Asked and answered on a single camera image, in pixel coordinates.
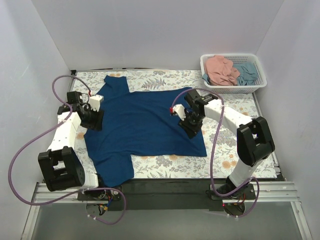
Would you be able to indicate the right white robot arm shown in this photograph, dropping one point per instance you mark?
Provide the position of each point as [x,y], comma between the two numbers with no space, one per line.
[253,136]

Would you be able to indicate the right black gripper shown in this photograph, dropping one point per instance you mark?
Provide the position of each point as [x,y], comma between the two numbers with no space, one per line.
[190,128]

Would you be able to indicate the pink t shirt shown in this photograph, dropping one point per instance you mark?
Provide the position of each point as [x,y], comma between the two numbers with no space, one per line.
[220,71]

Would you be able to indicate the white plastic basket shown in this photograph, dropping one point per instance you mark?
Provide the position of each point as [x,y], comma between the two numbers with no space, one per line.
[236,58]

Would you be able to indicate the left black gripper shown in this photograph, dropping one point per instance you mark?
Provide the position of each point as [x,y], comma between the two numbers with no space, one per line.
[93,122]

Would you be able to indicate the dark blue t shirt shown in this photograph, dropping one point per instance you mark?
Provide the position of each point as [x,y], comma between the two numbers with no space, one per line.
[136,123]

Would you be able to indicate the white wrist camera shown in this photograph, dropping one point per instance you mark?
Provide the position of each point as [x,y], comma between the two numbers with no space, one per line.
[95,102]
[178,110]

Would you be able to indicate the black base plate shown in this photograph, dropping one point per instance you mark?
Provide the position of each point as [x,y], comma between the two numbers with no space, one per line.
[177,194]

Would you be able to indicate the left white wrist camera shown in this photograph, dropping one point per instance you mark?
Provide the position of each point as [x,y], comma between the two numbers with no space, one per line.
[95,102]

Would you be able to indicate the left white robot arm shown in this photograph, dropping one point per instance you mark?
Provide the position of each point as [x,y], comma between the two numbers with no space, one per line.
[60,165]

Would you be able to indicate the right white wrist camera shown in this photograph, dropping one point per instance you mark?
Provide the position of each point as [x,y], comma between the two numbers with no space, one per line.
[178,110]

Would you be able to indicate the light blue t shirt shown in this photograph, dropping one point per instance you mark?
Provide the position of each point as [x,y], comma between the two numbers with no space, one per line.
[248,74]

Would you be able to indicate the aluminium rail frame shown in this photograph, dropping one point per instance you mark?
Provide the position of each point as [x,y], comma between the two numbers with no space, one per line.
[269,191]

